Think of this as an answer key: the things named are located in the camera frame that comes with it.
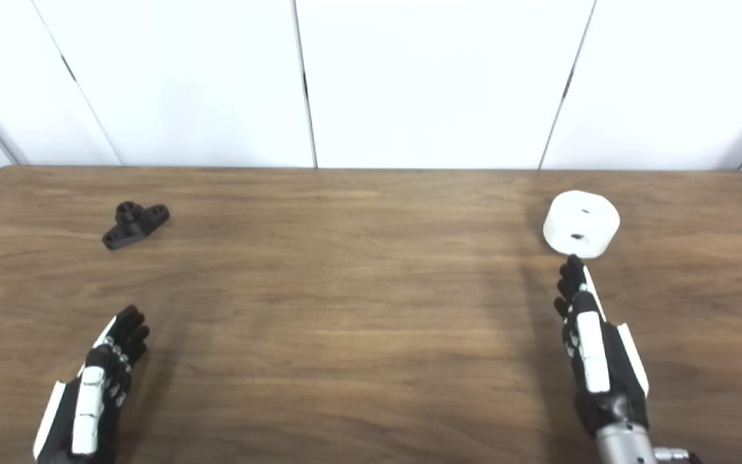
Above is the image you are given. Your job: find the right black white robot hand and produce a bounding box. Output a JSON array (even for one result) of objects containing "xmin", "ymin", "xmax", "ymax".
[{"xmin": 553, "ymin": 255, "xmax": 650, "ymax": 439}]

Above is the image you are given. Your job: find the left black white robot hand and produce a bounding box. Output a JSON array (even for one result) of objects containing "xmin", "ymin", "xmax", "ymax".
[{"xmin": 33, "ymin": 305, "xmax": 151, "ymax": 464}]

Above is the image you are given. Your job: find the round white plastic piece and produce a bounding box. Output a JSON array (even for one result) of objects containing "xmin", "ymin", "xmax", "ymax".
[{"xmin": 542, "ymin": 190, "xmax": 621, "ymax": 260}]

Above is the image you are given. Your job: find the black plastic holder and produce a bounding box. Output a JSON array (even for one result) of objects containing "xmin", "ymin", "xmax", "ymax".
[{"xmin": 102, "ymin": 201, "xmax": 171, "ymax": 251}]

